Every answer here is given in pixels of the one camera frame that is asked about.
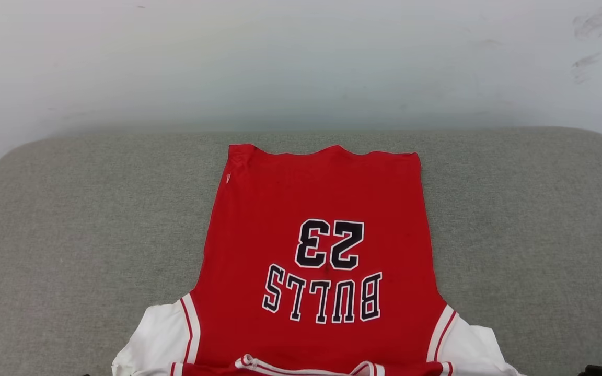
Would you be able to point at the red and white basketball jersey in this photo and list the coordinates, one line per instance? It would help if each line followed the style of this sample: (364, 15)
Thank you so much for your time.
(316, 198)

